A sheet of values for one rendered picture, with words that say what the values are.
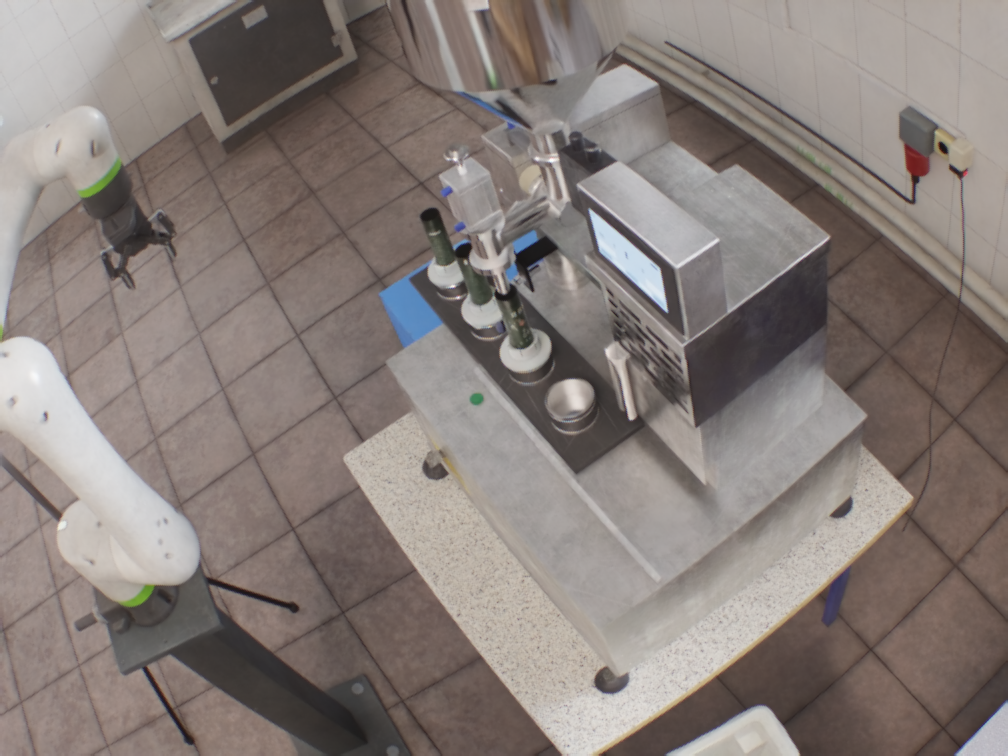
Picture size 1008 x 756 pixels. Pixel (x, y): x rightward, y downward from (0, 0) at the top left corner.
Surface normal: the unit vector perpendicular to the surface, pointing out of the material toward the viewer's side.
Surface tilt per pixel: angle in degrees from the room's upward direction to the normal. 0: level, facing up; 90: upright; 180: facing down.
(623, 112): 90
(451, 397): 0
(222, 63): 90
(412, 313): 0
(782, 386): 90
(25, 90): 90
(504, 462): 0
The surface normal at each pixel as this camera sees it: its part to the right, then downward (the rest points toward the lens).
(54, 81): 0.53, 0.58
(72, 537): -0.22, -0.47
